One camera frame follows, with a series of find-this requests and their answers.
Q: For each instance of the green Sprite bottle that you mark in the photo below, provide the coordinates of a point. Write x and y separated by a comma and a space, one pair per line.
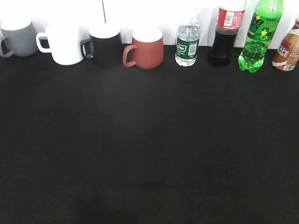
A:
263, 25

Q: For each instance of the grey mug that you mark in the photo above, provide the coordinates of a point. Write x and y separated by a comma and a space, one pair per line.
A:
19, 36

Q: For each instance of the black mug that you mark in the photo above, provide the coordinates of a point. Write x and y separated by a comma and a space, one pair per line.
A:
104, 45

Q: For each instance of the white mug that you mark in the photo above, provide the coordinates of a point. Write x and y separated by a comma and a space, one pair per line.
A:
62, 42

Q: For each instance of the brown Nescafe coffee bottle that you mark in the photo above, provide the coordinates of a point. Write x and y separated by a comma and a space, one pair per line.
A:
287, 55

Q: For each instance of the Cestbon water bottle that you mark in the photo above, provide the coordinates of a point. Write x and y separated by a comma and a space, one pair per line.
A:
188, 37

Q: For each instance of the red mug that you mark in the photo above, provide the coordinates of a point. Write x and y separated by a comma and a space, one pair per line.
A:
146, 50

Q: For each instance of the cola bottle red label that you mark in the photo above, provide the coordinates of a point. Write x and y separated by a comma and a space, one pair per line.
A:
229, 20

